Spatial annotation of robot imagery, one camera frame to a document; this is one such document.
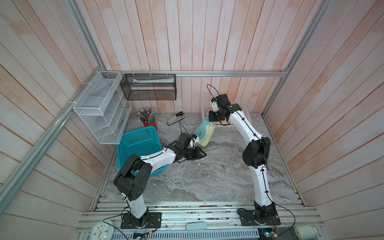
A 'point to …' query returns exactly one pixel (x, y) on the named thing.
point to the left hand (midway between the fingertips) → (205, 158)
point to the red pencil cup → (153, 123)
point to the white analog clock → (101, 230)
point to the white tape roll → (305, 232)
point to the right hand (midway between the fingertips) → (209, 117)
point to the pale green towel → (205, 131)
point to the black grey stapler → (178, 117)
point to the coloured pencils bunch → (146, 115)
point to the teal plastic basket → (141, 142)
